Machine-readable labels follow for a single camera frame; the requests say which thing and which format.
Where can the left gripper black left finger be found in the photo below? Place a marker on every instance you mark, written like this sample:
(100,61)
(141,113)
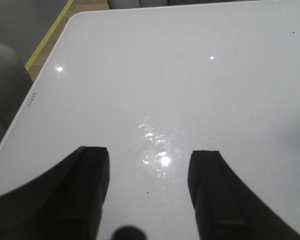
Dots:
(63,203)

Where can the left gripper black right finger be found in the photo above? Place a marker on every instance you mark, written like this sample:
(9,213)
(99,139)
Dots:
(225,207)

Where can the left beige upholstered chair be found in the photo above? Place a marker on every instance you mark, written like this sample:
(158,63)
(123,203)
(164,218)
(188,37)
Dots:
(15,83)

